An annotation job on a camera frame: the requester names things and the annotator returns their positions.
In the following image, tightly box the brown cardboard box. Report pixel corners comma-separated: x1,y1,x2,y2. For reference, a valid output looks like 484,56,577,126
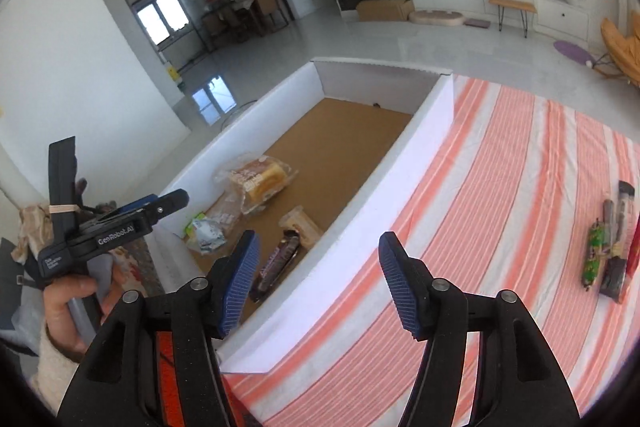
356,0,416,23

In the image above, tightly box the balcony glass door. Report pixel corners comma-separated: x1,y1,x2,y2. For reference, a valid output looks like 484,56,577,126
125,0,227,74

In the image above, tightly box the black and clear snack packet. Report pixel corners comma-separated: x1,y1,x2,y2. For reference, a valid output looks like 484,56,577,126
612,180,637,259

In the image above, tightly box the bread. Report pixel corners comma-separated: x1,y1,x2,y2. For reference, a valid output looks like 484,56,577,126
215,155,297,216

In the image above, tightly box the beige crumpled bag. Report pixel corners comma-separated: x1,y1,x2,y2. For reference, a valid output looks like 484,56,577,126
17,204,56,264

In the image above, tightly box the long yellow biscuit packet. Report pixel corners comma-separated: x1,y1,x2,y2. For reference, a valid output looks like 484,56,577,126
277,205,325,251

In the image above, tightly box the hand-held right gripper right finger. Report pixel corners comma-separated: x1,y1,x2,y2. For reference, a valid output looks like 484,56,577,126
378,231,582,427

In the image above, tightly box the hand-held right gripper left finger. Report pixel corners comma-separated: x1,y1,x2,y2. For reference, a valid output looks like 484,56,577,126
57,229,261,427

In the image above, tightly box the green cracker packet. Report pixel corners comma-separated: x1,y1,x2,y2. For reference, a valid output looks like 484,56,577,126
186,213,223,238

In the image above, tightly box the brown chocolate bar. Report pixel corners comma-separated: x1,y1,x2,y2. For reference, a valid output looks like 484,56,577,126
248,229,302,303

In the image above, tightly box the purple floor mat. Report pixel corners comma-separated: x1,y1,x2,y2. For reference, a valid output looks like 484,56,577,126
552,39,596,68

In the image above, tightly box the red snack packet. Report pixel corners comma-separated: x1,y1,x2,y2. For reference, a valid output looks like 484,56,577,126
627,212,640,274

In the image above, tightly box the white cardboard box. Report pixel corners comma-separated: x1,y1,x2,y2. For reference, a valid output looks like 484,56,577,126
150,56,455,376

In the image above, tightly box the person's left hand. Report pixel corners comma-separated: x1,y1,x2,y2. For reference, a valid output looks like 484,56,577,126
42,263,127,356

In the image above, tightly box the grey white triangular packet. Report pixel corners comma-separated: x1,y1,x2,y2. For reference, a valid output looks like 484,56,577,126
187,227,227,256

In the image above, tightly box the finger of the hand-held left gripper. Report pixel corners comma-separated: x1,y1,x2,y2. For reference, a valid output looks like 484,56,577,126
144,188,190,222
117,194,160,214

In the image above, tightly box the green sausage snack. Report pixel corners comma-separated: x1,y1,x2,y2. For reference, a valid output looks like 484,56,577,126
580,199,617,292

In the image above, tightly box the wooden bench with black legs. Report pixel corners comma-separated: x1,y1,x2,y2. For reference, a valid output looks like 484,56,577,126
488,0,537,38

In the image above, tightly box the clear packet of brown cakes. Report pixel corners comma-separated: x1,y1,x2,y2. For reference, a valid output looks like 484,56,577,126
205,187,251,238

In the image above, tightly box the striped orange white tablecloth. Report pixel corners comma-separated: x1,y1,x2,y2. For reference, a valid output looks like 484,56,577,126
220,74,640,427

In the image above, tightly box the floral cushion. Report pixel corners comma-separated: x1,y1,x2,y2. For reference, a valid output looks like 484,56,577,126
107,234,167,308

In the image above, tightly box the orange lounge chair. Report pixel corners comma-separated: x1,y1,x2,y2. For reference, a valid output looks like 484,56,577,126
592,11,640,86

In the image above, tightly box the dark brown snack packet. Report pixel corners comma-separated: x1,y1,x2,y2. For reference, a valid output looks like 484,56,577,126
599,257,630,304

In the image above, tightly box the beige round cushion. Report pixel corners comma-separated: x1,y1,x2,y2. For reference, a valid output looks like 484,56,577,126
409,9,465,28

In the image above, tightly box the dining table with chairs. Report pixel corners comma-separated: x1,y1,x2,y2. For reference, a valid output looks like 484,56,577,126
200,0,296,54

